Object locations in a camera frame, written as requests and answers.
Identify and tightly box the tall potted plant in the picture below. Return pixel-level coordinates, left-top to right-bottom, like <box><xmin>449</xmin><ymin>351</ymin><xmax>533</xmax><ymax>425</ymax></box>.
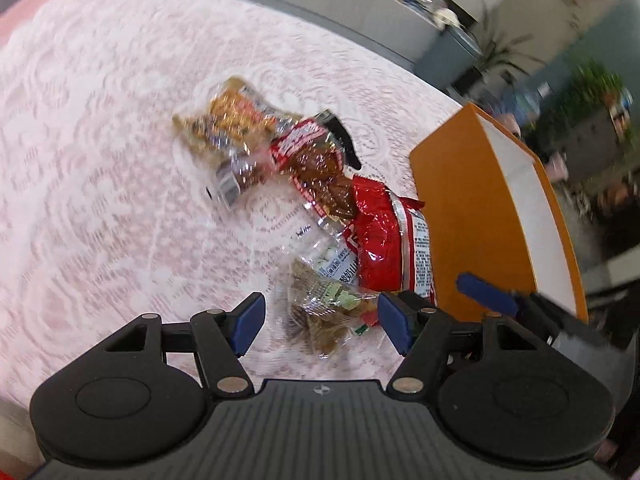
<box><xmin>450</xmin><ymin>4</ymin><xmax>547</xmax><ymax>97</ymax></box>

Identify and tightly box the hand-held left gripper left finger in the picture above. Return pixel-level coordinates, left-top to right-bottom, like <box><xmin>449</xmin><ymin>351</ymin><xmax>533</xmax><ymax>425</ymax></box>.
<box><xmin>97</xmin><ymin>292</ymin><xmax>267</xmax><ymax>397</ymax></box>

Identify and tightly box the bushy green plant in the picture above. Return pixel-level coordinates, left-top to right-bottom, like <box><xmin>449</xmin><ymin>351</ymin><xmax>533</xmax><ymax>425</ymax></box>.
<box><xmin>540</xmin><ymin>57</ymin><xmax>638</xmax><ymax>181</ymax></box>

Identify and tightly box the red snack packet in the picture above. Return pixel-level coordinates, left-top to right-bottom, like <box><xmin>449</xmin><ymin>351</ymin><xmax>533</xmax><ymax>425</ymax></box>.
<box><xmin>344</xmin><ymin>175</ymin><xmax>437</xmax><ymax>307</ymax></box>

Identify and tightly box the grey counter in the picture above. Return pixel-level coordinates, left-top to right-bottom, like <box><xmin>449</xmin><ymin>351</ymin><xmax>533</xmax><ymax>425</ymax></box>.
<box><xmin>215</xmin><ymin>0</ymin><xmax>483</xmax><ymax>68</ymax></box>

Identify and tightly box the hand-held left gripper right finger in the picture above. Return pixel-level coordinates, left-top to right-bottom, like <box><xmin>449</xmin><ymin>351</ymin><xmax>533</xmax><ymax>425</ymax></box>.
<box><xmin>377</xmin><ymin>290</ymin><xmax>556</xmax><ymax>396</ymax></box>

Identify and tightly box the pink lace tablecloth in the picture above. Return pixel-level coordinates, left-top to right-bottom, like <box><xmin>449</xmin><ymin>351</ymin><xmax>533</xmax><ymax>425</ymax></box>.
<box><xmin>0</xmin><ymin>0</ymin><xmax>463</xmax><ymax>411</ymax></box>

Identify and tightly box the grey trash bin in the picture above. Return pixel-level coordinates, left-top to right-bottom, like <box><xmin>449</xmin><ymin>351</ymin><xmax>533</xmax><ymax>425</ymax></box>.
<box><xmin>414</xmin><ymin>25</ymin><xmax>482</xmax><ymax>92</ymax></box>

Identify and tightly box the yellow snack packet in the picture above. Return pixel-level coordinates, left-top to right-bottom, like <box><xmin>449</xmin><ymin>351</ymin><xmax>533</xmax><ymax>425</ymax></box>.
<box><xmin>172</xmin><ymin>76</ymin><xmax>301</xmax><ymax>208</ymax></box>

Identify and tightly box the clear brown meat packet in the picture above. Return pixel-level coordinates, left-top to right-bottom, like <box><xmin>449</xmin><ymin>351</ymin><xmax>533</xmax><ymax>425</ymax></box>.
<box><xmin>270</xmin><ymin>117</ymin><xmax>359</xmax><ymax>221</ymax></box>

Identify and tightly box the orange storage box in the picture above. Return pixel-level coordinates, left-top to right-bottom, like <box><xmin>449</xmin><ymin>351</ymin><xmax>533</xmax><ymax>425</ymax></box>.
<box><xmin>409</xmin><ymin>102</ymin><xmax>589</xmax><ymax>323</ymax></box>

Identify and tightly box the clear packet with white label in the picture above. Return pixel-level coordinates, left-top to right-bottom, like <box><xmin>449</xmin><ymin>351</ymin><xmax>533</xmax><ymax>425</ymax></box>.
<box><xmin>280</xmin><ymin>214</ymin><xmax>362</xmax><ymax>292</ymax></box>

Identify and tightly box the clear green brown snack packet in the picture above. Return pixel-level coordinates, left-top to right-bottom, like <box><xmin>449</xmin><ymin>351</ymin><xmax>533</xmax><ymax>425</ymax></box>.
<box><xmin>286</xmin><ymin>259</ymin><xmax>387</xmax><ymax>359</ymax></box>

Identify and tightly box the black snack packet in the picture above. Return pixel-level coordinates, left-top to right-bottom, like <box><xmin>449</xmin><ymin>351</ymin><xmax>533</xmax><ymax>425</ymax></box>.
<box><xmin>317</xmin><ymin>109</ymin><xmax>362</xmax><ymax>171</ymax></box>

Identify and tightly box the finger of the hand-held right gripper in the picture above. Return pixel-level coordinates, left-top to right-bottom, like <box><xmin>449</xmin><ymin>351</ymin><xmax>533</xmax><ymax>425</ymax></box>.
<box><xmin>456</xmin><ymin>272</ymin><xmax>611</xmax><ymax>350</ymax></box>

